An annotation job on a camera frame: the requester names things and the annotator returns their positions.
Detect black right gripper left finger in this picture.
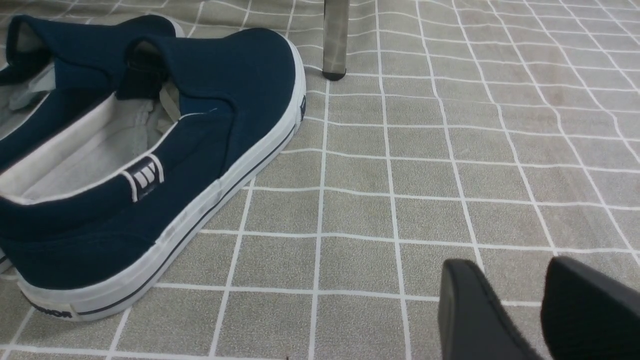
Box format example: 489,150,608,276
438,259,542,360

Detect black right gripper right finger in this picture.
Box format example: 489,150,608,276
541,256,640,360

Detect metal shoe rack right leg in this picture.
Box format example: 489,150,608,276
322,0,350,81

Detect right white-soled navy shoe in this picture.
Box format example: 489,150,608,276
1,28,307,322

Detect white-soled navy shoe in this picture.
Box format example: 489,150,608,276
1,28,307,322
1,14,185,170

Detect left white-soled navy shoe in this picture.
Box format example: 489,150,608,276
1,14,185,170

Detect grey checked floor cloth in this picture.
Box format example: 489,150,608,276
1,0,640,360

